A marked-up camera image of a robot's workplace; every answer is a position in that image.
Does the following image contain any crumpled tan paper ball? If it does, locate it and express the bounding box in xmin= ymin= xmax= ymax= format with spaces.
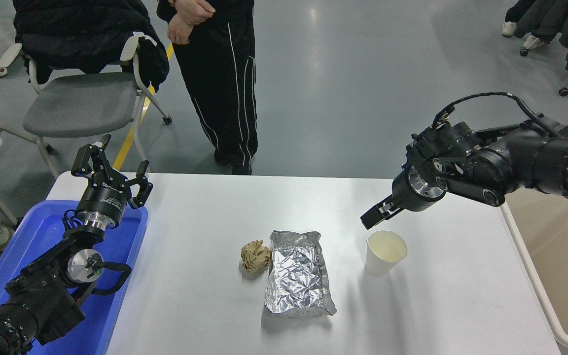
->
xmin=241 ymin=240 xmax=272 ymax=273

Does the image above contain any crinkled silver foil tray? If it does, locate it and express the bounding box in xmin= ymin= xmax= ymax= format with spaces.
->
xmin=265 ymin=230 xmax=338 ymax=319

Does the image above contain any standing person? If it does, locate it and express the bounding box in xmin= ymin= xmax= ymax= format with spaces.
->
xmin=156 ymin=0 xmax=258 ymax=176

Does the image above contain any large pale plastic bin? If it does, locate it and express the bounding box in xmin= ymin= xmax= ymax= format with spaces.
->
xmin=499 ymin=187 xmax=568 ymax=351

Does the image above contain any person's left hand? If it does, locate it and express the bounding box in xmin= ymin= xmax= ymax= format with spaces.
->
xmin=177 ymin=0 xmax=216 ymax=26

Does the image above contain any person with white shoes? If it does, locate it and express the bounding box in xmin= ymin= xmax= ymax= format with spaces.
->
xmin=501 ymin=0 xmax=547 ymax=51

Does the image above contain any white paper cup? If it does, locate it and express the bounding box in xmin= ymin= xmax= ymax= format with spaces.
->
xmin=365 ymin=230 xmax=408 ymax=278

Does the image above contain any black jacket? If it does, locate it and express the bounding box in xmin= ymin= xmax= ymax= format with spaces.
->
xmin=13 ymin=0 xmax=170 ymax=92

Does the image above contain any blue plastic tray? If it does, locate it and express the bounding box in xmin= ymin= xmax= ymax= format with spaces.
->
xmin=0 ymin=200 xmax=149 ymax=355

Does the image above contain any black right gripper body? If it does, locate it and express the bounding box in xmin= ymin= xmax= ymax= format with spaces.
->
xmin=391 ymin=170 xmax=445 ymax=213

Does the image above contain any white frame chair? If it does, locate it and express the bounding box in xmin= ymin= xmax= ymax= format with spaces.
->
xmin=0 ymin=43 xmax=54 ymax=153

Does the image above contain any person's right hand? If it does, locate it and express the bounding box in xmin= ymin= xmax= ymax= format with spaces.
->
xmin=167 ymin=15 xmax=194 ymax=46

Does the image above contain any grey seat chair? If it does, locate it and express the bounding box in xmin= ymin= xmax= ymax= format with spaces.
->
xmin=22 ymin=32 xmax=174 ymax=179

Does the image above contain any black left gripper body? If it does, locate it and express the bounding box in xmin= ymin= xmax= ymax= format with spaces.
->
xmin=77 ymin=177 xmax=132 ymax=221

